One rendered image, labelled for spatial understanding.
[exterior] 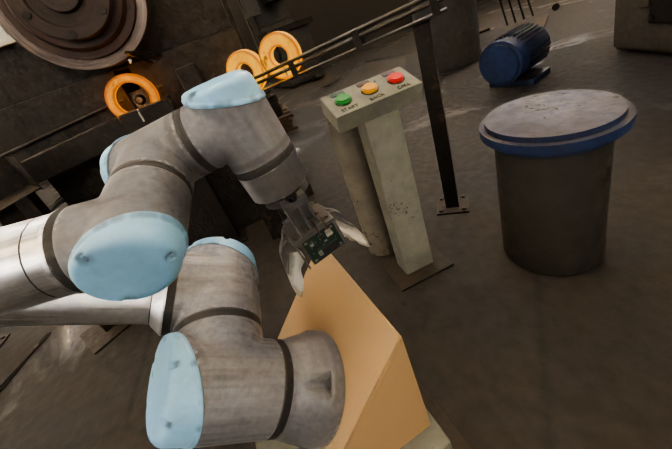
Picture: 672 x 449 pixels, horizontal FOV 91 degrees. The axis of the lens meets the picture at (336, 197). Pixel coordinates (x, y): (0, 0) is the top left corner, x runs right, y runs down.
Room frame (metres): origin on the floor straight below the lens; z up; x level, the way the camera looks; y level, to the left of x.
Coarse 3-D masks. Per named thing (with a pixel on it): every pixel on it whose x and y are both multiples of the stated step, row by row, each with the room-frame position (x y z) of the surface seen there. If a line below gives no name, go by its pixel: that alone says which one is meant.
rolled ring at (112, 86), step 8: (112, 80) 1.44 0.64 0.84; (120, 80) 1.45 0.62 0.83; (128, 80) 1.45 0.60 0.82; (136, 80) 1.45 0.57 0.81; (144, 80) 1.46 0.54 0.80; (112, 88) 1.44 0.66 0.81; (144, 88) 1.46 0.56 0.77; (152, 88) 1.46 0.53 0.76; (104, 96) 1.43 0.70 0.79; (112, 96) 1.43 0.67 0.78; (152, 96) 1.46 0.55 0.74; (112, 104) 1.43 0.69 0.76; (112, 112) 1.43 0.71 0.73; (120, 112) 1.43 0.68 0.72
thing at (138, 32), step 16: (144, 0) 1.47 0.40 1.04; (0, 16) 1.39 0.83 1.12; (144, 16) 1.46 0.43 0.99; (16, 32) 1.39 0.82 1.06; (144, 32) 1.46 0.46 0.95; (32, 48) 1.40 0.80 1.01; (128, 48) 1.44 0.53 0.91; (64, 64) 1.41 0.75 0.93; (80, 64) 1.41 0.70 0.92; (96, 64) 1.42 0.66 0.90; (112, 64) 1.43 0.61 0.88
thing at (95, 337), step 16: (0, 160) 1.26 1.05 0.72; (16, 160) 1.14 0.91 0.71; (0, 176) 1.24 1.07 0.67; (16, 176) 1.26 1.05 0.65; (32, 176) 1.13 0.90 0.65; (0, 192) 1.22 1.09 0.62; (16, 192) 1.22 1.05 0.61; (32, 192) 1.11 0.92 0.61; (0, 208) 1.07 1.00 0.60; (16, 208) 1.12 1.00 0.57; (80, 336) 1.12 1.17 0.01; (96, 336) 1.08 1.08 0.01; (112, 336) 1.05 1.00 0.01; (96, 352) 0.99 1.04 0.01
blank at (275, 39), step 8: (272, 32) 1.29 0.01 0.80; (280, 32) 1.28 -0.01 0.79; (264, 40) 1.30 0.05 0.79; (272, 40) 1.29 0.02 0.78; (280, 40) 1.28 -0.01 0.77; (288, 40) 1.27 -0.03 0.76; (296, 40) 1.29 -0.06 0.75; (264, 48) 1.31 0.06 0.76; (272, 48) 1.30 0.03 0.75; (288, 48) 1.27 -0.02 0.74; (296, 48) 1.26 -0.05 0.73; (264, 56) 1.31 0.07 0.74; (272, 56) 1.32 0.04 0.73; (288, 56) 1.28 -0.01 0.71; (296, 56) 1.26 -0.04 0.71; (264, 64) 1.32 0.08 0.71; (272, 64) 1.31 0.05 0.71; (272, 72) 1.31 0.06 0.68; (288, 72) 1.29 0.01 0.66
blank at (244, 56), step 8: (232, 56) 1.37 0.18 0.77; (240, 56) 1.35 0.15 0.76; (248, 56) 1.34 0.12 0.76; (256, 56) 1.34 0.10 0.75; (232, 64) 1.37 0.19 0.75; (240, 64) 1.36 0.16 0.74; (248, 64) 1.35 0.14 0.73; (256, 64) 1.33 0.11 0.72; (256, 72) 1.34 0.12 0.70; (256, 80) 1.34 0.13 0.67
